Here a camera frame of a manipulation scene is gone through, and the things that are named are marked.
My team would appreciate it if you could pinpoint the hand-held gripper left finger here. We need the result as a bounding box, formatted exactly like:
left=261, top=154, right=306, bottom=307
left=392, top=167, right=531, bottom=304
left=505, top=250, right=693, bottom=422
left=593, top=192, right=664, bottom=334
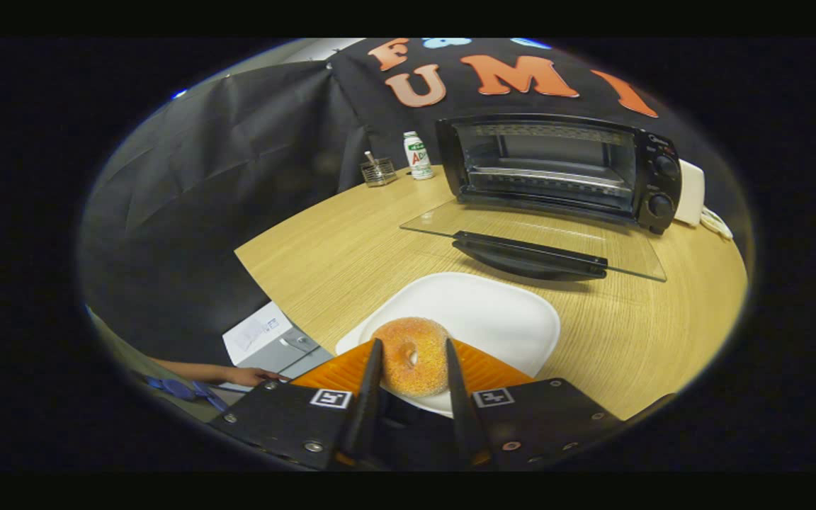
left=208, top=338, right=385, bottom=472

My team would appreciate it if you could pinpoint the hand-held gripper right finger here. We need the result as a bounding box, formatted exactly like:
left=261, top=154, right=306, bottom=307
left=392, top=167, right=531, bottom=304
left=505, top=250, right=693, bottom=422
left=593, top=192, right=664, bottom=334
left=445, top=338, right=625, bottom=472

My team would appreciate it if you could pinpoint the sugared orange donut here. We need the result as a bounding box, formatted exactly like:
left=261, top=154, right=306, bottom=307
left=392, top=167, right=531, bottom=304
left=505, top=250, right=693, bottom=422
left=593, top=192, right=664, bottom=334
left=370, top=317, right=453, bottom=398

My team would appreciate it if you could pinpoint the black toaster oven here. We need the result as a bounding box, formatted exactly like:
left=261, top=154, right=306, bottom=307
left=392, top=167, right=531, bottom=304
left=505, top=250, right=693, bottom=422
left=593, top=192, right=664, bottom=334
left=399, top=113, right=684, bottom=283

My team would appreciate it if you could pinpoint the white pop-up toaster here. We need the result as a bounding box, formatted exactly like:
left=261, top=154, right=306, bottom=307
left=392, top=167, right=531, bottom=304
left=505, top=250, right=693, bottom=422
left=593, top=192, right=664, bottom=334
left=674, top=159, right=706, bottom=227

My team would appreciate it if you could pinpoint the white square plate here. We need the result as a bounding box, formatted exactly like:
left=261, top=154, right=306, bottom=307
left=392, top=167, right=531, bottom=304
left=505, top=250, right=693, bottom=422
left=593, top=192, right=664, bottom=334
left=335, top=272, right=562, bottom=419

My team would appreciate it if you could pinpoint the white metal cabinet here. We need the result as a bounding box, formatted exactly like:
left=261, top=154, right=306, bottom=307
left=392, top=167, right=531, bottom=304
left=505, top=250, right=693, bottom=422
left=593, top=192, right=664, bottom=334
left=222, top=301, right=334, bottom=394

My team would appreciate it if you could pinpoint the blue plastic tool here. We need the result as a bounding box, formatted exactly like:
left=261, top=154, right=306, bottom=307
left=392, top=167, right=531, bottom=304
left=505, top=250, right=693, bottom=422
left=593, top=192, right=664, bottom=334
left=144, top=375, right=228, bottom=412

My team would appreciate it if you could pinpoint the white green-label bottle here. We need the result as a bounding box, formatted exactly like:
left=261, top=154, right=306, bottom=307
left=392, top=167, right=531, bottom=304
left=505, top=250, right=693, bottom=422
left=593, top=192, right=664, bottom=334
left=403, top=131, right=435, bottom=181

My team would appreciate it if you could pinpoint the small wire mesh holder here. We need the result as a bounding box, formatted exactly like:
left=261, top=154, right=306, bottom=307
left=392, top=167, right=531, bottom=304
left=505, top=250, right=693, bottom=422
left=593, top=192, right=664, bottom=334
left=360, top=151, right=398, bottom=188

